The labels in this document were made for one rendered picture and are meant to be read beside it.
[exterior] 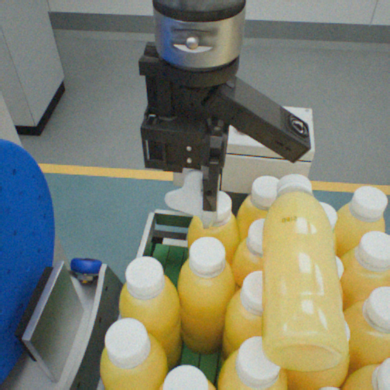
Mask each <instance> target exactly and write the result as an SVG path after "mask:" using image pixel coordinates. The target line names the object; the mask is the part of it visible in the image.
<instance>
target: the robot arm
mask: <svg viewBox="0 0 390 390"><path fill-rule="evenodd" d="M246 5H247V3H246V0H152V9H153V19H154V30H155V40H156V41H155V42H147V43H146V45H145V50H144V54H143V55H141V56H140V58H139V75H142V76H145V84H146V92H147V100H148V104H147V107H146V110H145V113H144V119H143V121H142V125H141V127H140V131H141V138H142V150H143V156H144V163H145V168H149V169H163V171H165V172H172V173H183V170H186V171H188V172H187V173H186V175H185V180H184V186H183V187H182V188H180V189H178V190H174V191H170V192H168V193H167V194H166V195H165V202H166V204H167V206H169V207H171V208H173V209H175V210H180V211H182V212H185V213H188V214H192V215H195V216H198V217H199V218H200V219H201V220H202V221H203V227H204V228H205V229H209V228H210V227H211V226H212V224H213V223H214V222H215V221H216V220H217V209H218V197H219V191H221V188H222V179H223V171H224V164H225V158H226V153H227V147H228V136H229V130H230V125H231V126H232V127H234V128H236V129H237V130H238V131H240V132H242V133H244V134H246V135H247V136H249V137H250V138H252V139H254V140H255V141H256V142H259V143H260V144H262V145H264V146H265V147H267V148H268V149H270V150H272V151H273V152H275V153H277V154H278V155H280V156H281V157H283V158H284V159H287V160H288V161H290V162H291V163H296V162H297V161H298V160H299V159H301V158H302V157H303V156H304V155H305V154H307V153H308V152H309V151H310V150H311V149H312V147H311V141H310V129H309V125H308V123H306V122H305V121H304V120H302V119H301V118H299V117H297V116H296V115H294V114H293V113H292V112H290V111H288V110H287V109H285V108H284V107H282V106H281V105H279V104H277V103H276V102H274V101H273V100H272V99H270V98H269V97H267V96H265V95H264V94H263V93H261V92H260V91H258V90H256V89H255V88H253V87H252V86H250V85H249V84H247V83H245V82H244V81H243V80H241V79H240V78H238V77H236V76H235V74H236V73H237V72H238V66H239V56H240V53H241V51H242V48H243V39H244V30H245V14H246ZM149 115H155V117H154V116H149ZM148 119H149V120H148ZM147 120H148V121H147ZM146 140H147V142H148V150H149V159H148V153H147V146H146ZM201 180H203V192H201Z"/></svg>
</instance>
